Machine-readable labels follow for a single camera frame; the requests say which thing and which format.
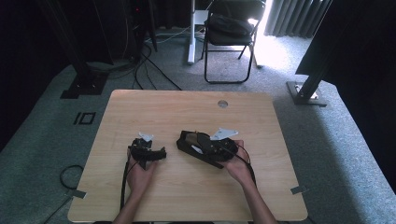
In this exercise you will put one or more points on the grey curtain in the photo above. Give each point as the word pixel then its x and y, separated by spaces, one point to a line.
pixel 295 18

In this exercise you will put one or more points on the dark computer tower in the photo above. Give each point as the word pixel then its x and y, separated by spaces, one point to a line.
pixel 137 28

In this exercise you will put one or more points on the black sunglasses case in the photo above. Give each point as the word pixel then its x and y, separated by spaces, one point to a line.
pixel 186 149

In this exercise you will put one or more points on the black metal stand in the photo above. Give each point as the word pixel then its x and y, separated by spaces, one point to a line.
pixel 306 93
pixel 84 84

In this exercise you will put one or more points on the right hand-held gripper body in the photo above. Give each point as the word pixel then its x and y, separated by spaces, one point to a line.
pixel 224 149

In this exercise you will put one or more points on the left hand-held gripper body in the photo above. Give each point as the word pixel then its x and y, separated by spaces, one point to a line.
pixel 143 152

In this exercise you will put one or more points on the person's right hand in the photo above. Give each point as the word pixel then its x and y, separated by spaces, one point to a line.
pixel 241 171

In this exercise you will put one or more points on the grey tape piece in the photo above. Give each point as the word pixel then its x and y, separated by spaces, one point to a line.
pixel 77 193
pixel 298 189

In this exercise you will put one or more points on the black folding chair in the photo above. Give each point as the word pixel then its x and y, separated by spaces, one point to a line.
pixel 227 40

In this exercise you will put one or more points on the white desk leg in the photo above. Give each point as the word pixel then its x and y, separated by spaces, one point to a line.
pixel 191 46

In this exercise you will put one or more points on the black curtain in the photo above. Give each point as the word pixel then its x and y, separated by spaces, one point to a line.
pixel 358 37

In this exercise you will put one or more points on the grey round table grommet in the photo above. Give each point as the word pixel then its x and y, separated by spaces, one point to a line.
pixel 222 104

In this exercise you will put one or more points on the person's left hand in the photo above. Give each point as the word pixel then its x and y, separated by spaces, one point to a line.
pixel 138 179

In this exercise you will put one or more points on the black bag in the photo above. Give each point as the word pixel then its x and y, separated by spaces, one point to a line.
pixel 229 25

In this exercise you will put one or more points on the black floor tape mark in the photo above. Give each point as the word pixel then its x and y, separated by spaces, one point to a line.
pixel 84 118

